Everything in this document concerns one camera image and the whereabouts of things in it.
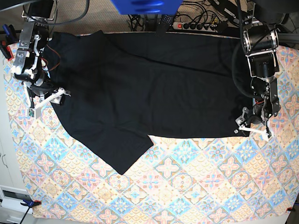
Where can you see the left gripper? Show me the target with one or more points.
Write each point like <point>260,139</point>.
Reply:
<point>258,114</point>

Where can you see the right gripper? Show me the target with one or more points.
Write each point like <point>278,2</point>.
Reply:
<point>44,90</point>

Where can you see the black T-shirt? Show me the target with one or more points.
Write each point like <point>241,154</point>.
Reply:
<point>127,87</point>

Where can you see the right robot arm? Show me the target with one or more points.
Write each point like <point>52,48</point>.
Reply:
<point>30,67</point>

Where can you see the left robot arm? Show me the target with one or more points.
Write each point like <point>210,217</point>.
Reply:
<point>259,42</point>

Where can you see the orange black clamp left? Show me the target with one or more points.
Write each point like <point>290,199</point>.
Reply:
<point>6,51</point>

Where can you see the blue clamp top left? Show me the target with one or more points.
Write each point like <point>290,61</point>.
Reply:
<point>11,34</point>

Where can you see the patterned colourful tablecloth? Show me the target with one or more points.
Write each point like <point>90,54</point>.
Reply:
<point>188,181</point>

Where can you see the white cabinet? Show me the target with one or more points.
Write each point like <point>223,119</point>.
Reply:
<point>11,185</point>

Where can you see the blue orange clamp bottom left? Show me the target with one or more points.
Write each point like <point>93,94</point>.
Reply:
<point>30,203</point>

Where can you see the white power strip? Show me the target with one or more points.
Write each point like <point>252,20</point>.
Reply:
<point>205,27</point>

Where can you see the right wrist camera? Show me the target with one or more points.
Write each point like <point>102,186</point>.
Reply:
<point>34,113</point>

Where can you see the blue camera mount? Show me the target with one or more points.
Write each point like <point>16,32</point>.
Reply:
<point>147,6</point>

